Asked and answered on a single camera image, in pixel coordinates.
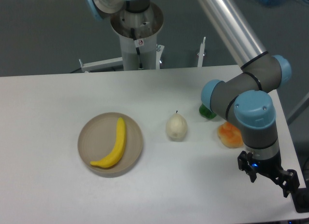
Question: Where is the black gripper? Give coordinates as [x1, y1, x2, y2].
[237, 149, 300, 198]

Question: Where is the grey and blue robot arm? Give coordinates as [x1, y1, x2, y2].
[86, 0, 299, 196]

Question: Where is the yellow banana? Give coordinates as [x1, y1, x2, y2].
[90, 117, 127, 168]

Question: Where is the beige round plate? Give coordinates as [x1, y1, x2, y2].
[78, 112, 143, 178]

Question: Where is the orange peach fruit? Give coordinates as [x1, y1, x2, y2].
[217, 122, 243, 149]

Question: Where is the green pepper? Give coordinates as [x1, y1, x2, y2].
[198, 104, 217, 120]

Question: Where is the pale white pear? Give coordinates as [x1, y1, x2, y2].
[166, 110, 188, 141]

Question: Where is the white metal upright bracket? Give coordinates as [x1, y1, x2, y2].
[197, 37, 206, 68]

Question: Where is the black cable on pedestal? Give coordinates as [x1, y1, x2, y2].
[130, 28, 143, 70]

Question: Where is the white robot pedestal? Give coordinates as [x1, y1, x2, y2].
[111, 2, 164, 70]

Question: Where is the white metal frame bracket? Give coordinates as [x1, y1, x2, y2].
[79, 57, 123, 72]

